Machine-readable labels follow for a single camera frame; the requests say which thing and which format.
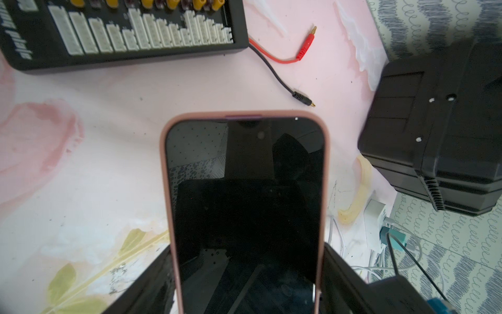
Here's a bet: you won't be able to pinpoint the white cable bundle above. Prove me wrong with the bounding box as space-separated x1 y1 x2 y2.
327 215 424 283

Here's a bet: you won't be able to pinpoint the black charging board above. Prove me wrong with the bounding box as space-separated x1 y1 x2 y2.
1 0 248 71

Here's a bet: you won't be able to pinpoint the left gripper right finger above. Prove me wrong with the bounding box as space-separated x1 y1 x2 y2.
321 244 404 313

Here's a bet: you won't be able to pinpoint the black banana plug lead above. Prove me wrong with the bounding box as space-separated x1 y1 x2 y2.
248 44 316 108

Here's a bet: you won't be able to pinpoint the phone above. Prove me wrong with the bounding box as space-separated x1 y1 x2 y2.
160 111 329 313

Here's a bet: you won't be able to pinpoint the white teal charger adapters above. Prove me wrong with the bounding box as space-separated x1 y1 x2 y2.
363 199 392 253

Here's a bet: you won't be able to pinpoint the black toolbox yellow handle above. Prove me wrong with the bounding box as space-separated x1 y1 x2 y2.
358 40 501 216

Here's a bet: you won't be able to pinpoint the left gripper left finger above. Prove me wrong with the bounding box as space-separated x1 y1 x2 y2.
103 247 175 314

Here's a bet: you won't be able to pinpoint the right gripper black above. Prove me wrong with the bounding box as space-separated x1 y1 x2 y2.
369 276 459 314

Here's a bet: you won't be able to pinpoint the red banana plug lead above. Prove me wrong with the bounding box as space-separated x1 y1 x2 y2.
248 26 318 65

